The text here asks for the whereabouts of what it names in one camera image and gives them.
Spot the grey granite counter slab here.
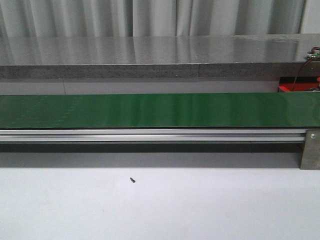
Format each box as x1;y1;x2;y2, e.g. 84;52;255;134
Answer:
0;34;320;79

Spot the green conveyor belt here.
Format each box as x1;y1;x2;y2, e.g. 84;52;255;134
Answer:
0;92;320;129

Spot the red plastic tray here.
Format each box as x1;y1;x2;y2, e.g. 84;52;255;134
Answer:
278;76;320;93

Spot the small green circuit board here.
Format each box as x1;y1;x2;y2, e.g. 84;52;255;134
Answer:
304;48;320;61

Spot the grey pleated curtain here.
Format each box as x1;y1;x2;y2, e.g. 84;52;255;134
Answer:
0;0;320;37

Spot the aluminium conveyor side rail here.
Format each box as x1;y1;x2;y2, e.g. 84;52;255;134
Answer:
0;128;307;143

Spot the steel conveyor support bracket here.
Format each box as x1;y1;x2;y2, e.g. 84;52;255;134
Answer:
300;129;320;170

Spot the red and black wire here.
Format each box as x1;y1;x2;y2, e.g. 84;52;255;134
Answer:
292;46;320;92

